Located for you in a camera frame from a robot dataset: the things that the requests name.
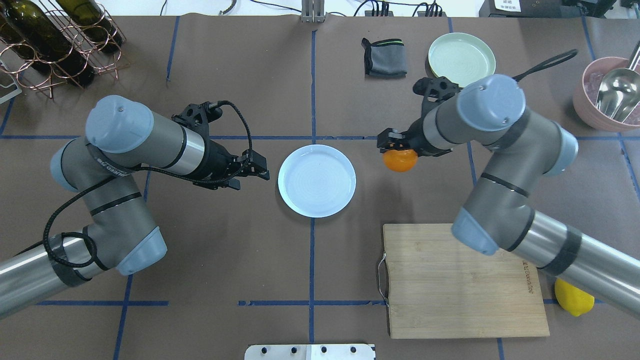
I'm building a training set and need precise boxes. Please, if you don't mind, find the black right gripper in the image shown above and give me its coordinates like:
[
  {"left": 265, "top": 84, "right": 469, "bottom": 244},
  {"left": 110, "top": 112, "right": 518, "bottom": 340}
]
[{"left": 377, "top": 128, "right": 451, "bottom": 157}]

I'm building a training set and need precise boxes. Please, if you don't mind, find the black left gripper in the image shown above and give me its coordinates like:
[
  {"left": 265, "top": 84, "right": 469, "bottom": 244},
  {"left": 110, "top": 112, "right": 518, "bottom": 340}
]
[{"left": 192, "top": 141, "right": 270, "bottom": 191}]

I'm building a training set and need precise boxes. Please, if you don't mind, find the orange fruit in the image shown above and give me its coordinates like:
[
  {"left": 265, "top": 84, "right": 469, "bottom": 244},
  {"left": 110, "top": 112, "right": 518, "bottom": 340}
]
[{"left": 382, "top": 149, "right": 418, "bottom": 173}]

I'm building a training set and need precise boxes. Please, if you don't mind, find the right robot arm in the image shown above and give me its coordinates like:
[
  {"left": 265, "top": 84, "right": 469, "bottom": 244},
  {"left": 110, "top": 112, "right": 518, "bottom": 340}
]
[{"left": 377, "top": 74, "right": 640, "bottom": 318}]

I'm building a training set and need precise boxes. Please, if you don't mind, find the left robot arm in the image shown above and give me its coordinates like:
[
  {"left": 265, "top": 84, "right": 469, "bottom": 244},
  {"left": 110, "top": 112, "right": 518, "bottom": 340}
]
[{"left": 1, "top": 95, "right": 270, "bottom": 318}]

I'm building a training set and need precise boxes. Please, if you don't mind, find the light blue plate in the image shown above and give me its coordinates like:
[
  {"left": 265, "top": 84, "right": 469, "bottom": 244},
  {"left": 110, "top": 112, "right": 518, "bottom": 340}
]
[{"left": 278, "top": 145, "right": 357, "bottom": 218}]

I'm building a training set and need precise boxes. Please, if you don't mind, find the green plate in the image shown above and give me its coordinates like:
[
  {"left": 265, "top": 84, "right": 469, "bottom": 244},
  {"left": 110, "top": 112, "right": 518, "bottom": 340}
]
[{"left": 427, "top": 32, "right": 497, "bottom": 88}]

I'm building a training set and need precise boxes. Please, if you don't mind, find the dark grey folded cloth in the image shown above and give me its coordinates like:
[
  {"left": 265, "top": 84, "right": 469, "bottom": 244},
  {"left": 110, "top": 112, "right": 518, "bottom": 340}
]
[{"left": 361, "top": 38, "right": 408, "bottom": 79}]

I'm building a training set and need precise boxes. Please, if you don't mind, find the wooden cutting board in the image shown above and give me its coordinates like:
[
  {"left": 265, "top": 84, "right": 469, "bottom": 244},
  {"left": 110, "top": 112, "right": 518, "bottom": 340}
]
[{"left": 382, "top": 223, "right": 550, "bottom": 340}]

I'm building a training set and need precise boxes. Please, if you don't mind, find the pink bowl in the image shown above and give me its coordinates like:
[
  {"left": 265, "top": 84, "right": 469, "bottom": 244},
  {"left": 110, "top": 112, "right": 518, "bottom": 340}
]
[{"left": 573, "top": 56, "right": 640, "bottom": 132}]

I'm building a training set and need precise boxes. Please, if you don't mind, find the metal ice scoop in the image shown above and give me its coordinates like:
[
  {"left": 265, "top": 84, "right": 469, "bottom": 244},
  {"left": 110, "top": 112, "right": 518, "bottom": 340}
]
[{"left": 596, "top": 43, "right": 640, "bottom": 123}]

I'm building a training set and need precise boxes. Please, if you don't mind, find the dark green glass bottle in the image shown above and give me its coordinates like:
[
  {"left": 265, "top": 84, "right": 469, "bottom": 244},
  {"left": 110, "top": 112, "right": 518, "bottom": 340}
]
[
  {"left": 57, "top": 0, "right": 123, "bottom": 54},
  {"left": 1, "top": 0, "right": 95, "bottom": 88},
  {"left": 0, "top": 16, "right": 51, "bottom": 76}
]

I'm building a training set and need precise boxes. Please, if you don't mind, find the yellow lemon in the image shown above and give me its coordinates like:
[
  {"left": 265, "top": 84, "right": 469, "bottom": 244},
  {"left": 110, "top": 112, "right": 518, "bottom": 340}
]
[{"left": 553, "top": 278, "right": 595, "bottom": 317}]

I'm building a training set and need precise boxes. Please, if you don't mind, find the white metal base plate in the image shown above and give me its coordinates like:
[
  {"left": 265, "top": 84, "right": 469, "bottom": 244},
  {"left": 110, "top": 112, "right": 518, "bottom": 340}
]
[{"left": 244, "top": 343, "right": 377, "bottom": 360}]

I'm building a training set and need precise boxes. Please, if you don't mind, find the copper wire bottle rack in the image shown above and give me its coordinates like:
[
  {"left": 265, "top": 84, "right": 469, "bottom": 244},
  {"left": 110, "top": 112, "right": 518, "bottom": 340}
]
[{"left": 1, "top": 0, "right": 131, "bottom": 99}]

